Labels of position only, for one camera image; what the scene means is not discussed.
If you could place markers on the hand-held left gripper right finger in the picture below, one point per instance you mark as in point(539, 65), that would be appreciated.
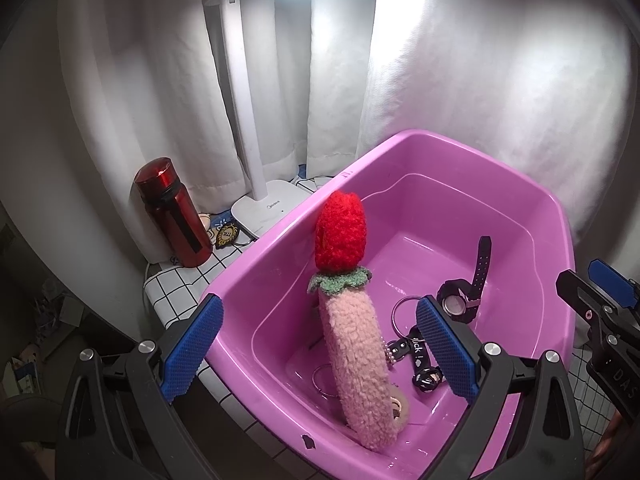
point(445, 345)

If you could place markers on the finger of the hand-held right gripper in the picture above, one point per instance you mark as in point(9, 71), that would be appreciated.
point(615, 282)
point(590, 305)

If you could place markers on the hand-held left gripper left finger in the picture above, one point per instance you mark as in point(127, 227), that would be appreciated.
point(192, 350)

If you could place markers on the black digital watch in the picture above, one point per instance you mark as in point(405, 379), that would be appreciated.
point(452, 305)

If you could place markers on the fuzzy pink strawberry headband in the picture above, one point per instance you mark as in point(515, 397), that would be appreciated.
point(350, 350)

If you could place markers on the pink plastic basin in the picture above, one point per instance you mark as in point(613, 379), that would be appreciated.
point(425, 200)

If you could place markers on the gold black badge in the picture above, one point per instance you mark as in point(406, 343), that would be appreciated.
point(226, 236)

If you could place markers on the red metal bottle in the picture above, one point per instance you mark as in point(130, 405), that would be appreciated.
point(175, 220)

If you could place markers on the white desk lamp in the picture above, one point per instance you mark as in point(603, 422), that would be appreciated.
point(240, 110)

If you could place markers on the white curtain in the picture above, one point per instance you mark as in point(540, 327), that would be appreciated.
point(475, 60)

